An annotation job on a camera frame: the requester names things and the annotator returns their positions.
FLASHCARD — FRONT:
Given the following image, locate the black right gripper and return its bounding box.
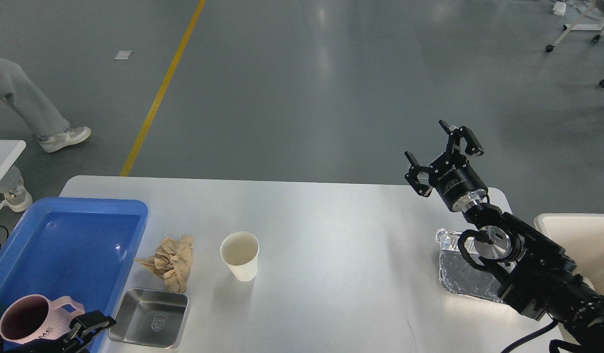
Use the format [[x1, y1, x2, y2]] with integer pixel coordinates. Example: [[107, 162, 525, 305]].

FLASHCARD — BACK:
[[404, 119, 488, 213]]

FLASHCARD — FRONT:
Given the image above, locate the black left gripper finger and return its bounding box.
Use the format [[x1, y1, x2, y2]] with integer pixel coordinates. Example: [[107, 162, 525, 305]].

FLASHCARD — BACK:
[[61, 310, 116, 344]]

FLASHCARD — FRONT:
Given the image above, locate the pink mug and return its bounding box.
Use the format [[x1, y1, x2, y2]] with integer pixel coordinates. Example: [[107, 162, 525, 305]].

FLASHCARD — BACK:
[[0, 294, 85, 344]]

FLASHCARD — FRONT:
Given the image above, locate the square steel container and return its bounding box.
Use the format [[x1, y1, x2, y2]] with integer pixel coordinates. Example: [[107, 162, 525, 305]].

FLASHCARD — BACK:
[[108, 288, 189, 349]]

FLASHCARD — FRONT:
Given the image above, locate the aluminium foil tray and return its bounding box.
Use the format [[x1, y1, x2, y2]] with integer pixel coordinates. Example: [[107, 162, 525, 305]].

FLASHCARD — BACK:
[[435, 228, 503, 304]]

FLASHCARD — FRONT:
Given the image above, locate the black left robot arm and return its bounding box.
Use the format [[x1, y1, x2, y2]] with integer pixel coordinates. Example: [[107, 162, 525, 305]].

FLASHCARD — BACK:
[[0, 310, 116, 353]]

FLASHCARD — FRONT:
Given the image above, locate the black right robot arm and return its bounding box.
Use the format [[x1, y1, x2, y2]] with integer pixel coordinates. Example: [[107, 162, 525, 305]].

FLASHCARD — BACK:
[[405, 120, 604, 353]]

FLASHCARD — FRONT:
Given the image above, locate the blue plastic tray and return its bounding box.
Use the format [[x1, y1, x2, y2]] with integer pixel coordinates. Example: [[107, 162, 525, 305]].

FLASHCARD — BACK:
[[0, 197, 148, 353]]

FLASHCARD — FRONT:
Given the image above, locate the crumpled brown paper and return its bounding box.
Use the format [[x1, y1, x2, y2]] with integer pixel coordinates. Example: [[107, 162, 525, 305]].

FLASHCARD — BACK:
[[135, 234, 194, 293]]

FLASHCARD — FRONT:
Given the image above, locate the white bin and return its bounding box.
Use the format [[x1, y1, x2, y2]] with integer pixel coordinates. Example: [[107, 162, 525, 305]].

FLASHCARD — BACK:
[[534, 214, 604, 295]]

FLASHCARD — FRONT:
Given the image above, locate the white paper cup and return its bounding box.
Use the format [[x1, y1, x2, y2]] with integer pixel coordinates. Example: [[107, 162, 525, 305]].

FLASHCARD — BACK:
[[220, 231, 261, 282]]

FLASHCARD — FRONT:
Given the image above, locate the person in grey trousers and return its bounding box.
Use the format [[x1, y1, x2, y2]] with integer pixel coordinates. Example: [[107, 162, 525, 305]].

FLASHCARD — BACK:
[[0, 58, 92, 213]]

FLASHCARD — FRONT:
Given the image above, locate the white wheeled frame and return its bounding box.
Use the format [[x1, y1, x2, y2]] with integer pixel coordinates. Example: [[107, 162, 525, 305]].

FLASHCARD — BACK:
[[545, 0, 604, 53]]

